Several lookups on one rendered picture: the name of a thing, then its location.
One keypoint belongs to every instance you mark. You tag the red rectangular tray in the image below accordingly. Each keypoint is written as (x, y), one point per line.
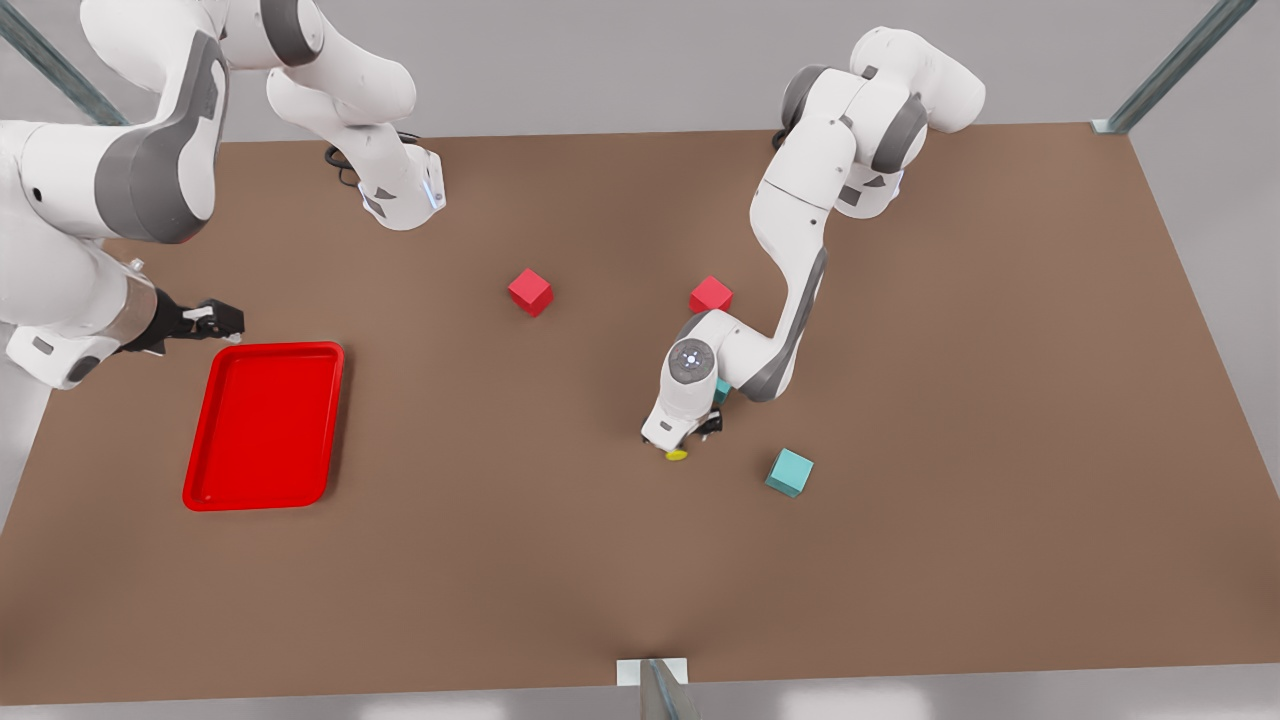
(265, 425)

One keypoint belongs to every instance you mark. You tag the red cube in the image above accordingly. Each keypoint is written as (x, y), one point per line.
(530, 291)
(710, 295)

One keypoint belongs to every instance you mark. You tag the teal cube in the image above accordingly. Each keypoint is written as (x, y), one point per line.
(789, 472)
(721, 390)

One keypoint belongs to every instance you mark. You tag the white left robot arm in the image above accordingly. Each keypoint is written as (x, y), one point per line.
(800, 210)

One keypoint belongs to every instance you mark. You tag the silver frame post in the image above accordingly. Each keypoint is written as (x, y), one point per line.
(655, 685)
(60, 65)
(1175, 65)

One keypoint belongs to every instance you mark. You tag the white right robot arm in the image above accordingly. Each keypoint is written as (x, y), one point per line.
(150, 180)

